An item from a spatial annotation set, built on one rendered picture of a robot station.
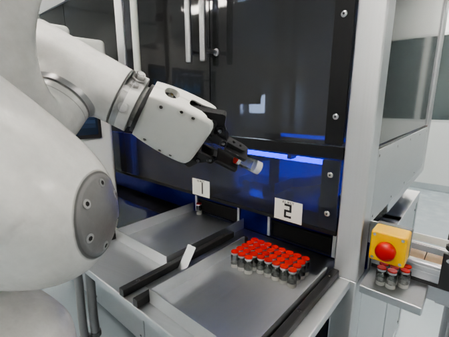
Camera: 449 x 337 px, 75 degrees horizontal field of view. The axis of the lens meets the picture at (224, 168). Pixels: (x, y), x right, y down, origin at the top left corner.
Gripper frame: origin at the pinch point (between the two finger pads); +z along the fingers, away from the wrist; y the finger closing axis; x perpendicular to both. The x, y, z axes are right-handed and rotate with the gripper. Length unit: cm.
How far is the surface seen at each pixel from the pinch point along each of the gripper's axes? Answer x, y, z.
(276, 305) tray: 8.9, 24.1, 27.3
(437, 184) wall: -299, 103, 395
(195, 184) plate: -34, 46, 10
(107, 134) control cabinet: -56, 65, -27
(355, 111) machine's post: -23.1, -8.7, 24.6
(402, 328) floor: -36, 85, 167
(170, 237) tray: -16, 55, 8
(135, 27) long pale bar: -67, 23, -32
